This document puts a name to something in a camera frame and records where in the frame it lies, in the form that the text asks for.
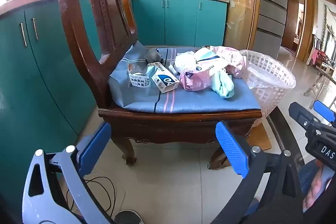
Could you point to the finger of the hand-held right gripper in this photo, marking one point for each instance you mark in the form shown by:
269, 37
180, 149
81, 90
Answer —
304, 117
325, 111

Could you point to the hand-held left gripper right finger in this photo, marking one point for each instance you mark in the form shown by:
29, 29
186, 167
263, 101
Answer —
232, 148

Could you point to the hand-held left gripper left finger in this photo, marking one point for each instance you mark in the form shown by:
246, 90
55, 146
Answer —
94, 148

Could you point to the white plastic lattice basket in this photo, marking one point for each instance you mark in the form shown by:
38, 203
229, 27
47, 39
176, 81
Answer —
273, 98

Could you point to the mint green soft packet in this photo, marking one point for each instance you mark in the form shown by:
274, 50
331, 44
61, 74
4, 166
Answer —
223, 85

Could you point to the blue white milk carton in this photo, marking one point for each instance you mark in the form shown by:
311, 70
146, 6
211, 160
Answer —
139, 79

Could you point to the pink patterned plastic bag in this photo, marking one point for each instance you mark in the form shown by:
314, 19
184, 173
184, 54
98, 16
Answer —
233, 58

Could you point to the white teal plastic packet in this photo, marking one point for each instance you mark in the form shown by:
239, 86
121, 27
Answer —
207, 60

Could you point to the white blue cardboard box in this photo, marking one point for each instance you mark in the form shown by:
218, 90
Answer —
164, 79

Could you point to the person's right hand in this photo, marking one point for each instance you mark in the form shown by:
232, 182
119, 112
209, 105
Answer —
315, 190

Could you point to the brown flat board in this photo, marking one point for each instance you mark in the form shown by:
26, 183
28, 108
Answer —
260, 142

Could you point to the wooden bench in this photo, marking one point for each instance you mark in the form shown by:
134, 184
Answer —
315, 85

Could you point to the person's leg in jeans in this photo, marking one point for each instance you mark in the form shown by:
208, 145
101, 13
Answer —
305, 174

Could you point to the pink hanging cloth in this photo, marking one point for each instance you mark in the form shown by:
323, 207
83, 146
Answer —
315, 56

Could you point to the blue striped seat cushion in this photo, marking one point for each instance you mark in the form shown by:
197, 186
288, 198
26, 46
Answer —
199, 100

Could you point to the clear plastic bin liner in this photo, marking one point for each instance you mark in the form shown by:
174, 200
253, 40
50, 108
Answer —
262, 77

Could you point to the person's grey shoe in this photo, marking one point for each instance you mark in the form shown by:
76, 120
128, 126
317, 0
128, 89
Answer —
128, 217

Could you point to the brown wooden door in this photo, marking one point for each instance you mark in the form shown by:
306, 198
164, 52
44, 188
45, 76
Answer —
291, 24

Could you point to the white plastic bag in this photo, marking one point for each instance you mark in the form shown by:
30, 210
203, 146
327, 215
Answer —
185, 61

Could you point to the grey refrigerator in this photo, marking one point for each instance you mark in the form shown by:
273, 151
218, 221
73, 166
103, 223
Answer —
270, 16

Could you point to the grey crumpled bag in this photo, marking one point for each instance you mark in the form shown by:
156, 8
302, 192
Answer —
153, 56

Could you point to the carved wooden chair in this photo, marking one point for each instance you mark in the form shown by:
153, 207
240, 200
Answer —
86, 16

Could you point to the wood framed glass door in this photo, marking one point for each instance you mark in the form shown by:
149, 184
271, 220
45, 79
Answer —
239, 3

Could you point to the teal base kitchen cabinets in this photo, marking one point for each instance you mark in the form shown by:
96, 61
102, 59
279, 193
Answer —
178, 22

